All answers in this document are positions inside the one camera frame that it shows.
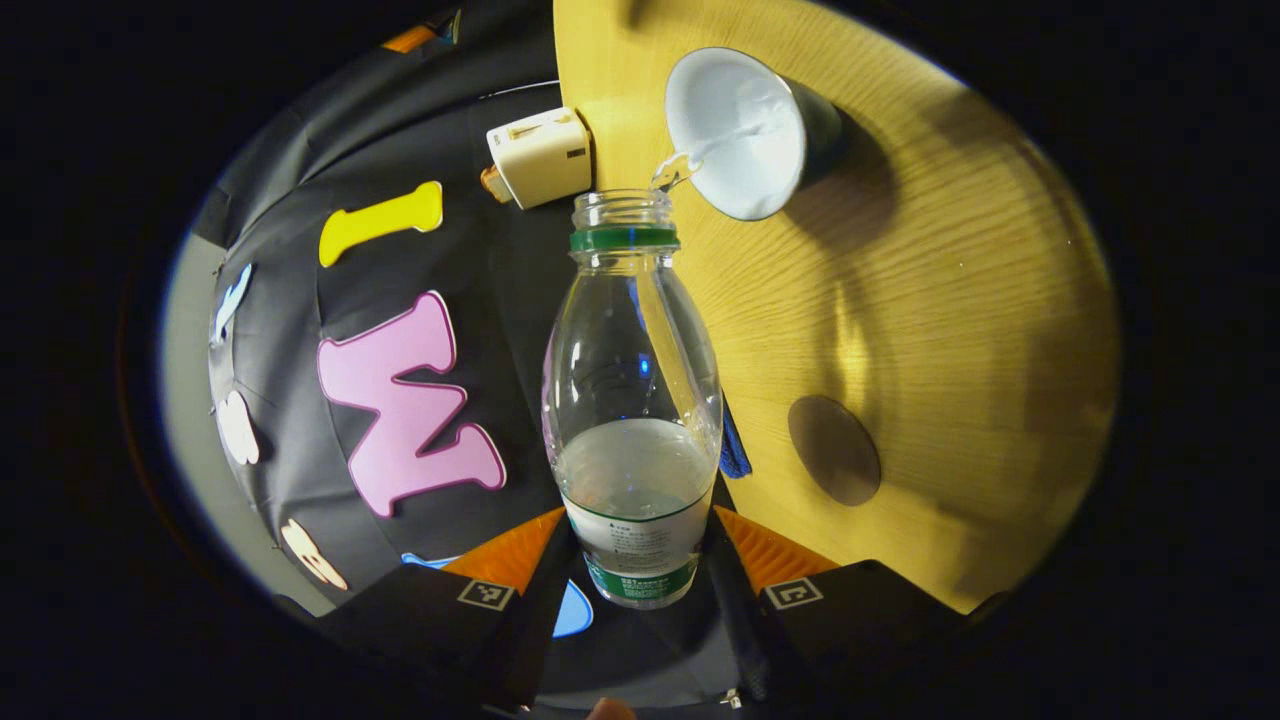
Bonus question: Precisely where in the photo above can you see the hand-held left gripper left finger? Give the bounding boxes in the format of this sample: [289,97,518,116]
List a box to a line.
[318,505,581,707]

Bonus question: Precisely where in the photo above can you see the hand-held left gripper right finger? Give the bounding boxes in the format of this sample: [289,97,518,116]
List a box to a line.
[705,505,968,703]

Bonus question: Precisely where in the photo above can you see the round brown coaster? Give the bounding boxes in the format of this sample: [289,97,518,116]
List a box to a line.
[787,394,884,508]

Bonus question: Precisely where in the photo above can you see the clear plastic water bottle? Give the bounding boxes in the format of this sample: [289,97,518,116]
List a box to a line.
[541,187,724,612]

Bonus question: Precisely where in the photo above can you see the dark teal teacup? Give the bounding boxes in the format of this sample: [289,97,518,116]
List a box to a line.
[664,46,847,222]

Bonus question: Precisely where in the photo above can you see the blue folded towel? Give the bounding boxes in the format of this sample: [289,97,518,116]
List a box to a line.
[717,398,754,480]

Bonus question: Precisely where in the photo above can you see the white toaster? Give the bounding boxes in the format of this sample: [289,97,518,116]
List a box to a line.
[485,106,594,212]

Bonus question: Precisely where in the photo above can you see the small orange object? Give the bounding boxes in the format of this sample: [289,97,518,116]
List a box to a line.
[379,21,442,55]

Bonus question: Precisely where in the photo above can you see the toaster power cable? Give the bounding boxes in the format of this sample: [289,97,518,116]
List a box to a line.
[476,78,563,101]

